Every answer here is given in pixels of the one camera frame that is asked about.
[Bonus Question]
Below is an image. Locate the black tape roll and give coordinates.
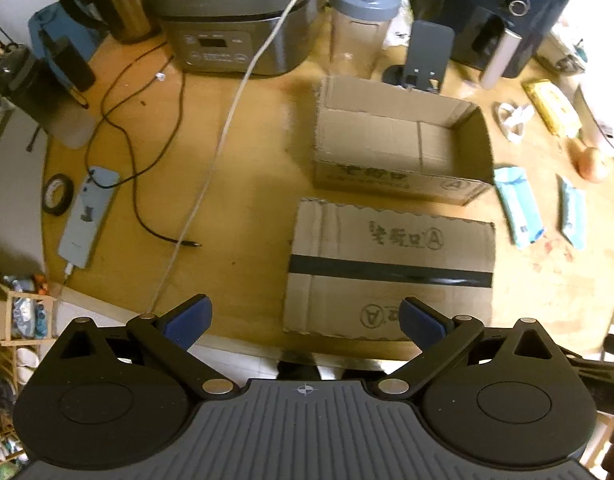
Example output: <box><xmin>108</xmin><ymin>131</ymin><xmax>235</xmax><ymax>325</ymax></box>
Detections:
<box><xmin>42</xmin><ymin>174</ymin><xmax>74</xmax><ymax>217</ymax></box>

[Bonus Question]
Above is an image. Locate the grey rice cooker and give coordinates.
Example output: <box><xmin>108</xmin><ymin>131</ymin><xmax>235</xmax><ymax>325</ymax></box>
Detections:
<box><xmin>149</xmin><ymin>0</ymin><xmax>327</xmax><ymax>76</ymax></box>

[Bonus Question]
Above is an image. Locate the red yellow apple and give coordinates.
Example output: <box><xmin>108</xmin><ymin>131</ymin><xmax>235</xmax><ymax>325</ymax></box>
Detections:
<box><xmin>576</xmin><ymin>148</ymin><xmax>613</xmax><ymax>183</ymax></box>

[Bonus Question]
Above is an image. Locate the light blue smartphone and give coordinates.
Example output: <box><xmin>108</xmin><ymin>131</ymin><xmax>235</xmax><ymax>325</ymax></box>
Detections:
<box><xmin>58</xmin><ymin>166</ymin><xmax>121</xmax><ymax>269</ymax></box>

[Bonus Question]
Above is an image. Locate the open cardboard box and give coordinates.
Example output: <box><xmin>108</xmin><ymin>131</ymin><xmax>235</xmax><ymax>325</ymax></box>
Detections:
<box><xmin>313</xmin><ymin>76</ymin><xmax>493</xmax><ymax>206</ymax></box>

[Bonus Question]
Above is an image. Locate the black usb cable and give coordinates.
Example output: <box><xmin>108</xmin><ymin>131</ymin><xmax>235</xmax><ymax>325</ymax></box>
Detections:
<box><xmin>84</xmin><ymin>39</ymin><xmax>203</xmax><ymax>250</ymax></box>

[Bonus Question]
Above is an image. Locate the blue snack pack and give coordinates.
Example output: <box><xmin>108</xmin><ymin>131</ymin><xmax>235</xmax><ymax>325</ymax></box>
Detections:
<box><xmin>558</xmin><ymin>176</ymin><xmax>589</xmax><ymax>250</ymax></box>
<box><xmin>493</xmin><ymin>166</ymin><xmax>544</xmax><ymax>249</ymax></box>

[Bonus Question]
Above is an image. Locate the black phone stand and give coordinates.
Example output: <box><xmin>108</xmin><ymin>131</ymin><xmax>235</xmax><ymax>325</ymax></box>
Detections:
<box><xmin>382</xmin><ymin>20</ymin><xmax>455</xmax><ymax>94</ymax></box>

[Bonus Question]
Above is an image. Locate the cardboard box lid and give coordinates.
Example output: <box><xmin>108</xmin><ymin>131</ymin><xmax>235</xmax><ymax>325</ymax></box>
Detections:
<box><xmin>283</xmin><ymin>198</ymin><xmax>496</xmax><ymax>341</ymax></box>

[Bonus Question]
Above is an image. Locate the yellow wet wipes pack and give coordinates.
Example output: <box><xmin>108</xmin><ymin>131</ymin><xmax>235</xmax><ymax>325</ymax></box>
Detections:
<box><xmin>522</xmin><ymin>79</ymin><xmax>581</xmax><ymax>139</ymax></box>

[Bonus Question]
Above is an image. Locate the dark blue air fryer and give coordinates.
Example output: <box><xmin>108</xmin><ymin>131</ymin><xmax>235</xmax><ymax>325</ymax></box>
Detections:
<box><xmin>411</xmin><ymin>0</ymin><xmax>569</xmax><ymax>89</ymax></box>

